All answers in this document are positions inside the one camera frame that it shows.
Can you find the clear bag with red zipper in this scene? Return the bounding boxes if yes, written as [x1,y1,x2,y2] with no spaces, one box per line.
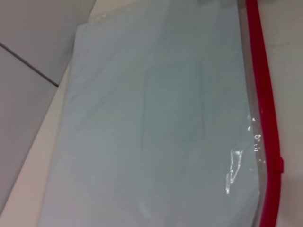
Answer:
[37,0,261,227]

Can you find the transparent document bag red zipper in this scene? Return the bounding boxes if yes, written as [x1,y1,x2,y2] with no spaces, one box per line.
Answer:
[37,0,285,227]

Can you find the red zipper slider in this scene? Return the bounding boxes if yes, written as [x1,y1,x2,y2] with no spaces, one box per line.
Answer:
[276,157,285,175]

